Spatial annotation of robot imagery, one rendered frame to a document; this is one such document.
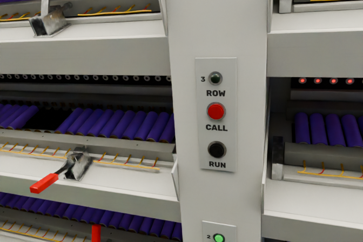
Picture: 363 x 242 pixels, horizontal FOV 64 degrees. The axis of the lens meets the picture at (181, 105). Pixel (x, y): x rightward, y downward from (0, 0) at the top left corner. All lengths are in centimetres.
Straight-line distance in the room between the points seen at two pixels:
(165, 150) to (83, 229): 26
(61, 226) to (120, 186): 24
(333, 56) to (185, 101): 14
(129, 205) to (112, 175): 5
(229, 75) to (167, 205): 18
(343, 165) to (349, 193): 3
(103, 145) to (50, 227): 25
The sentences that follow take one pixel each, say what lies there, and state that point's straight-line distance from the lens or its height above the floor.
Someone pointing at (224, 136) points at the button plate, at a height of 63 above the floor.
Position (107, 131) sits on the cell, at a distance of 47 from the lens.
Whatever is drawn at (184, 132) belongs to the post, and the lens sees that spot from 32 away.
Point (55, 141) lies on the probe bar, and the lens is 48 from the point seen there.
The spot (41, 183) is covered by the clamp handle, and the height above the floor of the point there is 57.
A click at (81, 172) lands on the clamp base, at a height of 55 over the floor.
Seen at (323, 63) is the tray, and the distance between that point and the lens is 29.
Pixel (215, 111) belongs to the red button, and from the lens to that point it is 29.
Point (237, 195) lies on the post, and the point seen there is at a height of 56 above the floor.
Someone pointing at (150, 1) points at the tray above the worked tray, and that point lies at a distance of 37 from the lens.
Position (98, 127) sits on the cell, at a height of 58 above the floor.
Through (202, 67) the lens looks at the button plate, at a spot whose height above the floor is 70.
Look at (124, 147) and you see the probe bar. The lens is 42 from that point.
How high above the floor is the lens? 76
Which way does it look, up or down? 18 degrees down
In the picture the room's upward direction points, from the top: 4 degrees counter-clockwise
